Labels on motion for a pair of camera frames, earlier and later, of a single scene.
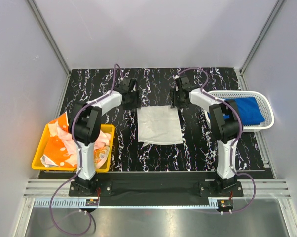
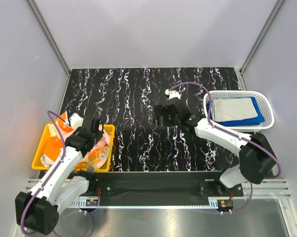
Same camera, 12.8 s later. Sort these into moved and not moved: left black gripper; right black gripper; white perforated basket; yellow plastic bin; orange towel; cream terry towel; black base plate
Moved: cream terry towel; left black gripper; right black gripper
Not moved: black base plate; yellow plastic bin; orange towel; white perforated basket
